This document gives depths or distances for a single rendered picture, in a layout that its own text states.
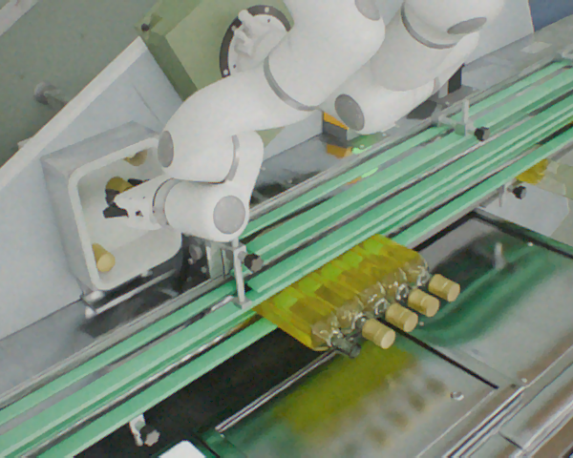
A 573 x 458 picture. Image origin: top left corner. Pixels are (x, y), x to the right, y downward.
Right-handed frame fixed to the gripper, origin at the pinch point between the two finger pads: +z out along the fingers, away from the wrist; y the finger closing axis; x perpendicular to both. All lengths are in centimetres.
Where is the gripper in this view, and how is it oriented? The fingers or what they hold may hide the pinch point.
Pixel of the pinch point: (126, 194)
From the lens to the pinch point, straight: 125.0
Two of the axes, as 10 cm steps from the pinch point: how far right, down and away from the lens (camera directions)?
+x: -2.5, -9.0, -3.5
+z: -6.2, -1.3, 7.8
